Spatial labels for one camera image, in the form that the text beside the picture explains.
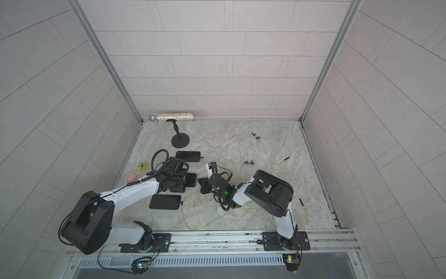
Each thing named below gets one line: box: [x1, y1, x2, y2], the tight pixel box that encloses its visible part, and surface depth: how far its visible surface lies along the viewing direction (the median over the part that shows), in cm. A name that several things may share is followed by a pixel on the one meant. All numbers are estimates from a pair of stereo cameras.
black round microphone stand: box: [166, 119, 190, 149], surface depth 107 cm
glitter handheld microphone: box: [148, 112, 194, 123], surface depth 91 cm
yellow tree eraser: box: [138, 160, 149, 172], surface depth 95 cm
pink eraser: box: [126, 173, 138, 183], surface depth 90 cm
